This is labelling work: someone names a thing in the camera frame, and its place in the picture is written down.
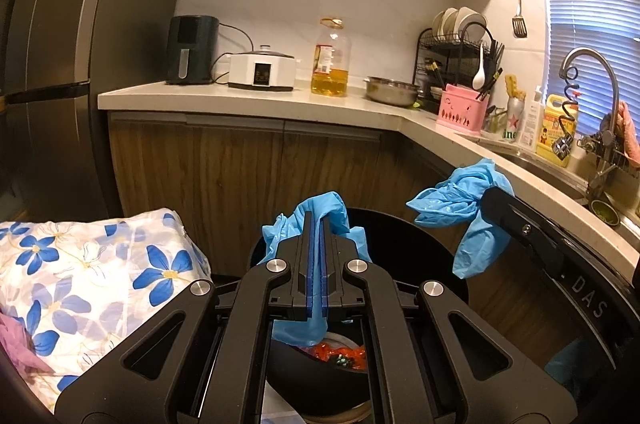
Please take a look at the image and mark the black trash bin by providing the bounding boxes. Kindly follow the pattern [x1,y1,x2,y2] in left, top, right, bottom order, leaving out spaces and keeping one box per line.
[246,205,471,420]

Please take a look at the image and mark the steel kitchen faucet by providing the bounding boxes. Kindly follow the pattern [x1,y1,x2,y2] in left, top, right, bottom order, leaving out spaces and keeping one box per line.
[552,47,624,205]

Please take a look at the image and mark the blue gloved hand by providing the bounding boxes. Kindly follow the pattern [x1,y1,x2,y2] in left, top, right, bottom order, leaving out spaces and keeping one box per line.
[544,338,582,385]

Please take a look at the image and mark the wooden lower cabinets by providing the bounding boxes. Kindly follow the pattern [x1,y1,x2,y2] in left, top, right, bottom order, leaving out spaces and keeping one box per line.
[107,112,582,364]

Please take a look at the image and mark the steel sink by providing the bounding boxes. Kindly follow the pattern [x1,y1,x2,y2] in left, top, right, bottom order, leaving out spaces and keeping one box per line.
[476,139,639,248]

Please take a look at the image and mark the steel bowl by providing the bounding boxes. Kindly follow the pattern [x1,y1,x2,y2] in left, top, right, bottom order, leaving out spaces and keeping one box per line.
[364,76,421,108]

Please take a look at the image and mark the cooking oil bottle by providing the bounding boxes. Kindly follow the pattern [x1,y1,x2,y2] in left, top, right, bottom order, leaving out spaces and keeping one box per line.
[311,17,352,97]

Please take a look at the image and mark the pink hanging cloth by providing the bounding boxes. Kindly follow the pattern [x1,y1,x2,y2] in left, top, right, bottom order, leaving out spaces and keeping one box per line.
[616,101,640,168]

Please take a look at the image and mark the white slow cooker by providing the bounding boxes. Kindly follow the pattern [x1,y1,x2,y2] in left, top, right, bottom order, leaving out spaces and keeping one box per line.
[228,45,296,92]

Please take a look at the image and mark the pink utensil holder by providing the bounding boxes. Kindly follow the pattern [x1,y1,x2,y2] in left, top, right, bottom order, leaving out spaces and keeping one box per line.
[436,84,489,136]

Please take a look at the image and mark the yellow detergent bottle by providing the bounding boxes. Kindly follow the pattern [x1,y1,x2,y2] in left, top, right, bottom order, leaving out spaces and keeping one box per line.
[536,94,570,167]

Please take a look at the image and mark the black dish rack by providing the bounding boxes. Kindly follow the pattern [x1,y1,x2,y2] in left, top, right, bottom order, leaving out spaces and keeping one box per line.
[412,7,504,113]

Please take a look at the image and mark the beer can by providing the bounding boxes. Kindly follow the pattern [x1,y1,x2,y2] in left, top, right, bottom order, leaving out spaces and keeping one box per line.
[503,96,525,141]

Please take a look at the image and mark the blue floral tablecloth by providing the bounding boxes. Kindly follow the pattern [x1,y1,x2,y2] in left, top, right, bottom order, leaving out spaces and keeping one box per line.
[1,208,210,410]

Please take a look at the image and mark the hanging spatula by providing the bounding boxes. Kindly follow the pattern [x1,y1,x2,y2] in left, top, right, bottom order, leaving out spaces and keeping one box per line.
[512,0,528,38]

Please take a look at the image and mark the window blinds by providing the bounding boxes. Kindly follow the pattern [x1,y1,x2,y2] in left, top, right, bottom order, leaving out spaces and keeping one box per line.
[544,0,639,122]

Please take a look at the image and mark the dark steel refrigerator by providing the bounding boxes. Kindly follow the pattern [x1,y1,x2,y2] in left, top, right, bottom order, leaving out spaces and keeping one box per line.
[1,0,176,222]

